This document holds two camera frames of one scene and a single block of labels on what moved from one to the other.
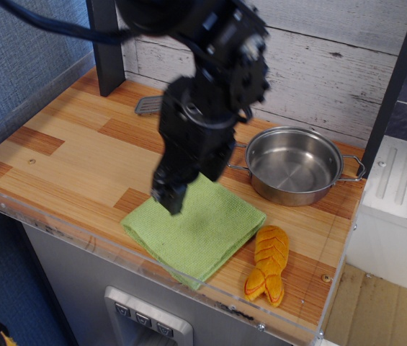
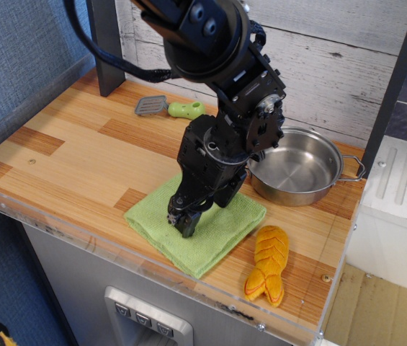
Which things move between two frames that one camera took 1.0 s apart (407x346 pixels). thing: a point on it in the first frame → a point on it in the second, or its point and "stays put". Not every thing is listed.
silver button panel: [140, 324] stays put
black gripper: [193, 147] → [212, 165]
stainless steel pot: [294, 166] stays put
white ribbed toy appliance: [392, 232] stays put
